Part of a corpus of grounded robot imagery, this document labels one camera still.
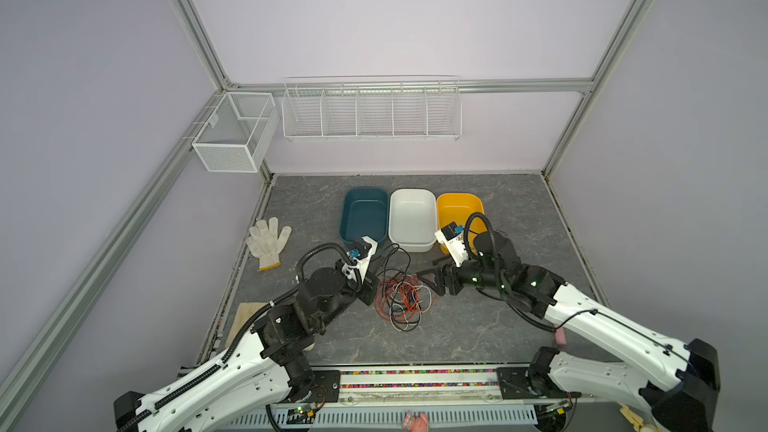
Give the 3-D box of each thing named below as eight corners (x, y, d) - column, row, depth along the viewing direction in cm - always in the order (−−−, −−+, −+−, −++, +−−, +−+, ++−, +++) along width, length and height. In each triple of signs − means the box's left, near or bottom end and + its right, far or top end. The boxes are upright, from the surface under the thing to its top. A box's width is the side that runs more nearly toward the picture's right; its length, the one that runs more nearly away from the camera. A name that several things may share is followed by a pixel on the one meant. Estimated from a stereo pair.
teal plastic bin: (339, 248, 102) (336, 238, 97) (346, 199, 116) (343, 188, 111) (388, 248, 102) (387, 238, 97) (389, 199, 116) (388, 188, 110)
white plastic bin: (388, 254, 100) (387, 243, 95) (389, 199, 116) (388, 188, 110) (438, 253, 100) (441, 243, 95) (433, 199, 115) (435, 188, 110)
